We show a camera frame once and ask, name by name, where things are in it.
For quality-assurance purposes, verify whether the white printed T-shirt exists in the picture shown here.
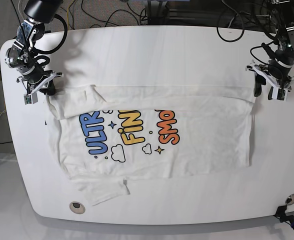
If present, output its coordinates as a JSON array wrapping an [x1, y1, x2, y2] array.
[[45, 85, 255, 206]]

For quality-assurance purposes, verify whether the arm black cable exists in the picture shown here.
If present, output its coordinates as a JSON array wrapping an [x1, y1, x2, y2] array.
[[249, 41, 280, 63], [34, 13, 68, 55]]

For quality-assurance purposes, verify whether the black aluminium frame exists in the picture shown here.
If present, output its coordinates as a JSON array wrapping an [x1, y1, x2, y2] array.
[[142, 0, 183, 26]]

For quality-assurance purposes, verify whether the black clamp with cable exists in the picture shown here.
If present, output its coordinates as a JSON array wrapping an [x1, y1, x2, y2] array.
[[273, 205, 294, 231]]

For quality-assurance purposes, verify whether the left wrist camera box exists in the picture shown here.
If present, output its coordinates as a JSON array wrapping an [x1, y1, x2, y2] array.
[[276, 88, 291, 101]]

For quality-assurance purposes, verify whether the black floor cable bundle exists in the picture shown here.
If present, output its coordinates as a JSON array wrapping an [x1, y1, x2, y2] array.
[[219, 0, 270, 28]]

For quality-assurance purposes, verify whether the table cable grommet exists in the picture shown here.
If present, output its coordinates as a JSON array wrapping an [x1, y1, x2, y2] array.
[[69, 201, 86, 215], [285, 193, 294, 206]]

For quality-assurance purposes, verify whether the yellow floor cable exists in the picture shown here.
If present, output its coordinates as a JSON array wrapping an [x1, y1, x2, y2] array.
[[65, 0, 76, 30]]

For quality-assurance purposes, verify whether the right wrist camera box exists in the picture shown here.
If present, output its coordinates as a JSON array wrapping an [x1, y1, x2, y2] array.
[[23, 92, 38, 105]]

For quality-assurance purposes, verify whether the right table cable grommet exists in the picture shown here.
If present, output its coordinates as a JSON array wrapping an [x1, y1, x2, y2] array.
[[285, 193, 294, 206]]

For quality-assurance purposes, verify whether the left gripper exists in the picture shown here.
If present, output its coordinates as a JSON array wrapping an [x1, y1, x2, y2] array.
[[246, 60, 294, 100]]

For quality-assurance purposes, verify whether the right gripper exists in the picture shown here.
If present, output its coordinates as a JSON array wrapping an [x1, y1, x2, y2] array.
[[16, 70, 63, 96]]

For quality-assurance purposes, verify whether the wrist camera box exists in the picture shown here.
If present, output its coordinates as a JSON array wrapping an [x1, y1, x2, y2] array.
[[276, 88, 291, 101], [23, 92, 38, 105]]

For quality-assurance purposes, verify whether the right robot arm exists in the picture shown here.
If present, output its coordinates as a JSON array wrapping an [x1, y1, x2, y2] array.
[[5, 0, 68, 103]]

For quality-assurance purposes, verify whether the left table cable grommet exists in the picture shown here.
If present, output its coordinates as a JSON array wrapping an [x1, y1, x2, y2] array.
[[69, 201, 86, 215]]

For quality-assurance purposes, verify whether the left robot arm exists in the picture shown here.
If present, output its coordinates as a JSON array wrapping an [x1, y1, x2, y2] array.
[[246, 0, 294, 101]]

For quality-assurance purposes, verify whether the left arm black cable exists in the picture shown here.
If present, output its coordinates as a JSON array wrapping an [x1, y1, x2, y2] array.
[[249, 41, 280, 63]]

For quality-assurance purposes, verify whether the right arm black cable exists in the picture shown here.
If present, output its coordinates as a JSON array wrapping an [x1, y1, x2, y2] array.
[[34, 13, 68, 55]]

